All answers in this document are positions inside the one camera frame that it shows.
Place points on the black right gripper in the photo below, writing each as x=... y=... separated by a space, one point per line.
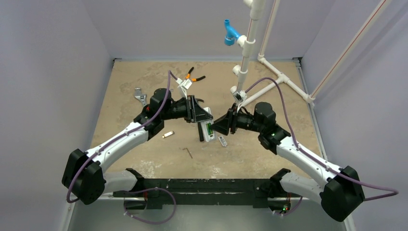
x=232 y=118

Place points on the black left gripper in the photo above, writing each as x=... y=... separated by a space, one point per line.
x=194 y=113

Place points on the white remote battery cover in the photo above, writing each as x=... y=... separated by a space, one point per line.
x=222 y=141

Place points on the green battery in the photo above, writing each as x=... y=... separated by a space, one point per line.
x=209 y=129

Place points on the white air conditioner remote control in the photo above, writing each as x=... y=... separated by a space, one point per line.
x=207 y=137

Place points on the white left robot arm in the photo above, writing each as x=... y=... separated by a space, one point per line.
x=85 y=174

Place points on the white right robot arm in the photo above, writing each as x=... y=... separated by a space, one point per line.
x=334 y=188

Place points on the silver white battery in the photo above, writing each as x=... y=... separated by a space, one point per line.
x=170 y=133

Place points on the orange black pliers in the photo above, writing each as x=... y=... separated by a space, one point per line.
x=188 y=76

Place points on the blue pipe fitting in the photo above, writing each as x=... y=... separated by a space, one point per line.
x=232 y=35

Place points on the claw hammer black handle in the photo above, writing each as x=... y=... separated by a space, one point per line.
x=200 y=131

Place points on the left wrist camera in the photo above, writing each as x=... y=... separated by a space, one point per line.
x=183 y=86

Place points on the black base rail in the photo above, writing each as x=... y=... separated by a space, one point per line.
x=257 y=193

